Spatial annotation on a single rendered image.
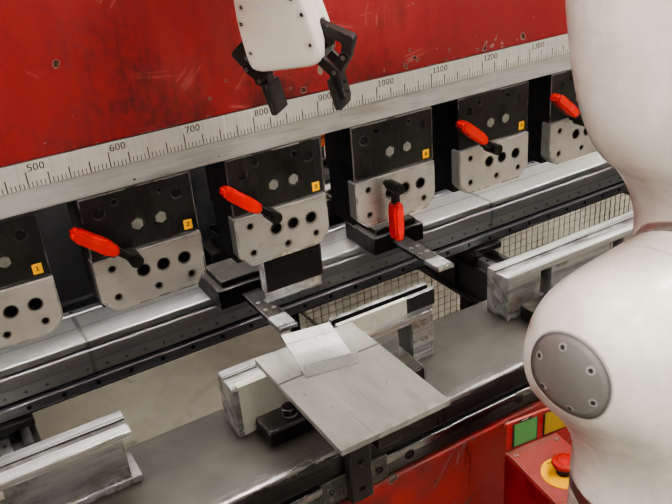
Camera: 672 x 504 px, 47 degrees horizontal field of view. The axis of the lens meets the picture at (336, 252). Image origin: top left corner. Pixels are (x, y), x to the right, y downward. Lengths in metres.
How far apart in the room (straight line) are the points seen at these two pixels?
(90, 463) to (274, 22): 0.68
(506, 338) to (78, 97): 0.88
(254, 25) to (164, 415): 2.09
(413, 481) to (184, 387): 1.69
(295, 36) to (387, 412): 0.52
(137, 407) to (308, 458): 1.74
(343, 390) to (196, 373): 1.90
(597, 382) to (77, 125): 0.68
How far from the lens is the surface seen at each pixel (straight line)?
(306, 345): 1.26
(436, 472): 1.42
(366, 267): 1.61
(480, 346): 1.46
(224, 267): 1.46
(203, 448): 1.29
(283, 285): 1.22
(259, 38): 0.93
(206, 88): 1.04
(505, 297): 1.51
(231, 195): 1.04
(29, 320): 1.06
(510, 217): 1.82
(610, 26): 0.55
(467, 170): 1.31
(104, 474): 1.24
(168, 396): 2.94
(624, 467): 0.65
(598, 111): 0.57
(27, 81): 0.98
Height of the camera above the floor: 1.69
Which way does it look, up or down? 27 degrees down
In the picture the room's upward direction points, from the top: 5 degrees counter-clockwise
